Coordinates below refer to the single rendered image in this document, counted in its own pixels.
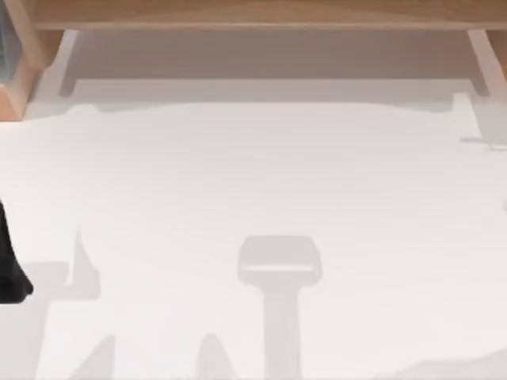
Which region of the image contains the pale wooden cupboard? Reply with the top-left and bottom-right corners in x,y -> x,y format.
0,0 -> 507,122

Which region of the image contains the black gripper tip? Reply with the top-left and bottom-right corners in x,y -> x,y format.
0,200 -> 34,306

